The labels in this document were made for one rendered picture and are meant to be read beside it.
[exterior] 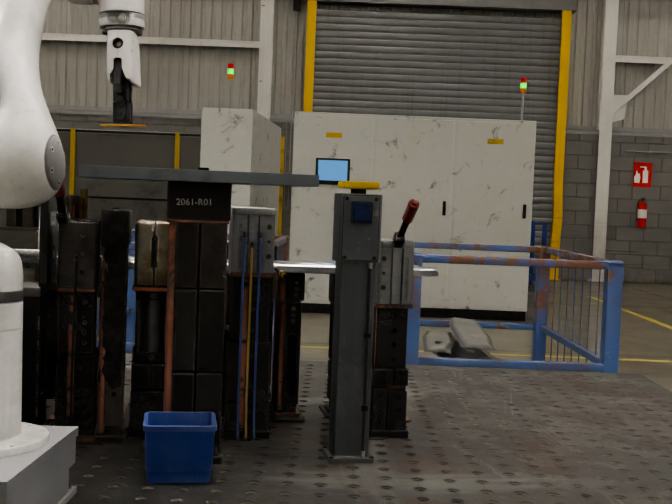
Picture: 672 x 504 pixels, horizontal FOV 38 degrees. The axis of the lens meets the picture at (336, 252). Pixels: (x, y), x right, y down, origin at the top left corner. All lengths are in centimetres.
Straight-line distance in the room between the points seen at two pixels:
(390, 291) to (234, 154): 794
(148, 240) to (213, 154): 799
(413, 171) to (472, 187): 61
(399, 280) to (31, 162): 76
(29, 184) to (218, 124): 846
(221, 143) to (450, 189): 231
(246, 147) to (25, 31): 830
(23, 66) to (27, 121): 10
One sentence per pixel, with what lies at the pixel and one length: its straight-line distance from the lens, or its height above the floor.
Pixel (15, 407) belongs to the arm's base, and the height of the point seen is 85.
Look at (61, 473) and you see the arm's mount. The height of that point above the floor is 75.
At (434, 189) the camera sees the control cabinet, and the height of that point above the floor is 128.
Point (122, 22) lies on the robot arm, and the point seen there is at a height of 144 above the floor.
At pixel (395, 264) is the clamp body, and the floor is 102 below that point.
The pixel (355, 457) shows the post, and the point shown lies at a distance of 162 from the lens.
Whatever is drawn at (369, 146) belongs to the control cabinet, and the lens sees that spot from 962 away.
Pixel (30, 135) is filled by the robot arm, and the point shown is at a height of 119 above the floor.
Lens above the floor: 113
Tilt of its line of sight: 3 degrees down
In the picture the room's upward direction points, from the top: 2 degrees clockwise
